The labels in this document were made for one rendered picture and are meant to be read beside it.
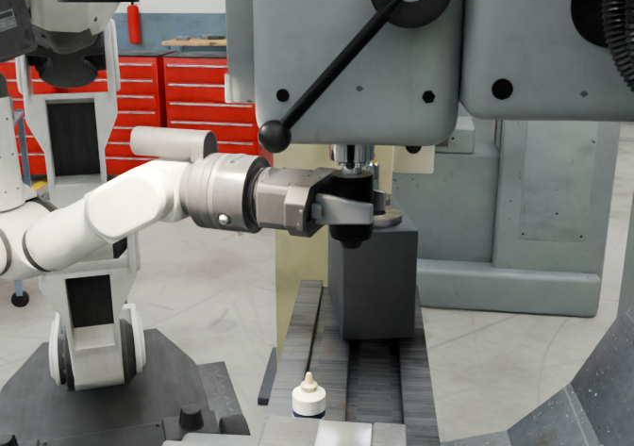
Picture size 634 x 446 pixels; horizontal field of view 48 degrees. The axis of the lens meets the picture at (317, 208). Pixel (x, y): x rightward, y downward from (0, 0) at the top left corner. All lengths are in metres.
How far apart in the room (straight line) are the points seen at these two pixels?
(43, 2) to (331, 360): 0.66
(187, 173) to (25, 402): 1.06
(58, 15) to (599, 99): 0.72
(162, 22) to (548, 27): 9.59
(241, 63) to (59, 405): 1.16
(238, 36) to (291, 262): 1.97
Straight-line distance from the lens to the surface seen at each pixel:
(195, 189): 0.80
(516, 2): 0.64
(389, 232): 1.13
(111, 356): 1.61
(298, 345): 1.18
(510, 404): 2.83
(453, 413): 2.73
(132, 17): 10.12
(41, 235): 0.96
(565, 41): 0.65
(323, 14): 0.65
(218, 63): 5.38
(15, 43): 1.01
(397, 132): 0.66
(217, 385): 2.09
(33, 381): 1.87
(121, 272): 1.46
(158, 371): 1.83
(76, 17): 1.09
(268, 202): 0.76
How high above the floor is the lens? 1.45
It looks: 17 degrees down
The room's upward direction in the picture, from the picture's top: straight up
